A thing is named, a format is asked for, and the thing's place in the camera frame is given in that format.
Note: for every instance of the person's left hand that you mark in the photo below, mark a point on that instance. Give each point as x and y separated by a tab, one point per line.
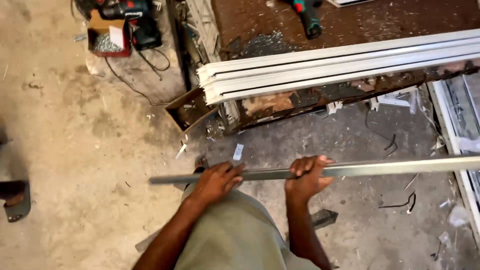
213	183

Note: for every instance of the person's right hand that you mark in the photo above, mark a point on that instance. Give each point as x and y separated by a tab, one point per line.
307	183

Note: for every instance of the person's right fingers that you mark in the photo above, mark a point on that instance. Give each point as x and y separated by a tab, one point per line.
311	163

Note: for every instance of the person's left fingers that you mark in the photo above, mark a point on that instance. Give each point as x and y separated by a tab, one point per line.
234	174

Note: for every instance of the long grey metal bar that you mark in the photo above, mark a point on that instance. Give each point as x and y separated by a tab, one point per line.
375	167

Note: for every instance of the white paper scrap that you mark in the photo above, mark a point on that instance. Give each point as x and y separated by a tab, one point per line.
238	152

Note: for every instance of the person's sandal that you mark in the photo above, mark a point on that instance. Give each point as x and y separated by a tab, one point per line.
200	162

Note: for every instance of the dark metal offcut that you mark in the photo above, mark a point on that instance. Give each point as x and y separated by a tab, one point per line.
323	218

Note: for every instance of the person's grey-green trousers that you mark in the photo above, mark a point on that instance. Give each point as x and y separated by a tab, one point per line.
236	232

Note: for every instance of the black rubber gasket strip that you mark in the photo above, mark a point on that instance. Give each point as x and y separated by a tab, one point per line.
380	131
403	204

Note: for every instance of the small open cardboard box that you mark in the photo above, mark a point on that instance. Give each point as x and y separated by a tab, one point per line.
189	110

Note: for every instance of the bundle of white window profiles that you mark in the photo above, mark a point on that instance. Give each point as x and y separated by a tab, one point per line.
337	63

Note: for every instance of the brown wooden workbench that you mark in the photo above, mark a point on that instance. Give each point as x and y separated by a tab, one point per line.
337	45

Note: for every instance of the red box of screws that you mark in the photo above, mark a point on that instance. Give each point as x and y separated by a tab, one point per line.
108	39

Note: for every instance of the black power tool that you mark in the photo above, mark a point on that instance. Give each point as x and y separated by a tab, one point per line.
131	18

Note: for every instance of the white window frame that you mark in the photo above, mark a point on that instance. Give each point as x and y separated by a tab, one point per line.
459	142

